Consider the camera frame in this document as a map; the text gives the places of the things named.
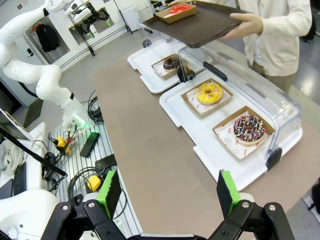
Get red glazed donut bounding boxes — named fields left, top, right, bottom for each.
left=168, top=3, right=192, bottom=16

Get computer monitor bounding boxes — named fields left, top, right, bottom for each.
left=0, top=106, right=31, bottom=141

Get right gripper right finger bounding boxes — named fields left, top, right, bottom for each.
left=196, top=169, right=295, bottom=240

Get person's right hand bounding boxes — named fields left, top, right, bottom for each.
left=167, top=0, right=198, bottom=7

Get yellow emergency stop button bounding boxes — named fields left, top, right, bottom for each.
left=54, top=135, right=73, bottom=154
left=85, top=174, right=103, bottom=194

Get chocolate glazed donut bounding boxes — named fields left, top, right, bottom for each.
left=162, top=55, right=184, bottom=74

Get coiled black cable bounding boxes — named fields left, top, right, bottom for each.
left=68, top=166, right=106, bottom=201

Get dark brown serving tray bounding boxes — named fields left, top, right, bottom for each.
left=142, top=0, right=254, bottom=49

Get white plastic display tray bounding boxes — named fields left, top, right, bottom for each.
left=126, top=39, right=214, bottom=95
left=158, top=74, right=304, bottom=193

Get black computer keyboard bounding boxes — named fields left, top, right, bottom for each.
left=10, top=161, right=28, bottom=198

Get crumpled white cloth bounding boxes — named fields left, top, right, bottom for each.
left=0, top=139, right=28, bottom=174

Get black clothes rack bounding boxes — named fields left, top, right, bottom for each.
left=68, top=0, right=134, bottom=58

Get black hanging jacket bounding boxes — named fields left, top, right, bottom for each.
left=35, top=23, right=61, bottom=54

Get black oblong power box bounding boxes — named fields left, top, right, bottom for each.
left=79, top=132, right=101, bottom=158

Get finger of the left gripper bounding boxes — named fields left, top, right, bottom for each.
left=81, top=24, right=96, bottom=39
left=98, top=8, right=113, bottom=28

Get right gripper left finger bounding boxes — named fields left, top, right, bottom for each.
left=42, top=168, right=141, bottom=240

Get brown cardboard donut box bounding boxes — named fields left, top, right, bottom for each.
left=151, top=55, right=194, bottom=82
left=180, top=77, right=234, bottom=119
left=155, top=3, right=199, bottom=25
left=211, top=105, right=276, bottom=161

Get chocolate donut colourful sprinkles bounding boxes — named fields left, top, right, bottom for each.
left=232, top=114, right=267, bottom=146

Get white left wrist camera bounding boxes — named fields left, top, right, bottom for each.
left=65, top=1, right=93, bottom=23

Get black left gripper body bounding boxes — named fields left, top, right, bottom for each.
left=79, top=8, right=103, bottom=29

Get person's left forearm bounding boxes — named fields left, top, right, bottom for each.
left=258, top=0, right=313, bottom=35

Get person's left hand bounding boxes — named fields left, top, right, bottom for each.
left=220, top=12, right=265, bottom=41

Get clear plastic tray lid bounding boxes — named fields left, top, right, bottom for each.
left=176, top=40, right=304, bottom=171
left=141, top=27, right=191, bottom=84

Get white printed paper liner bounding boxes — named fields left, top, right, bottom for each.
left=152, top=60, right=176, bottom=79
left=214, top=123, right=266, bottom=160
left=186, top=89, right=231, bottom=114

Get black flat plate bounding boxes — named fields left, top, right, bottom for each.
left=94, top=157, right=118, bottom=176

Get yellow sprinkled donut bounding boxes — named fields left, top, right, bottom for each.
left=195, top=82, right=224, bottom=106

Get black tripod pole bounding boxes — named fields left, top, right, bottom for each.
left=0, top=124, right=69, bottom=178

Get person in cream cardigan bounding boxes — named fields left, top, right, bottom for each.
left=234, top=0, right=314, bottom=94

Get black left arm cable sleeve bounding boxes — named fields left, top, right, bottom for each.
left=19, top=79, right=39, bottom=100

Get aluminium slotted base plate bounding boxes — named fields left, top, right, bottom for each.
left=46, top=116, right=141, bottom=240

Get white desk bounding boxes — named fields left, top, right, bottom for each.
left=24, top=121, right=49, bottom=191

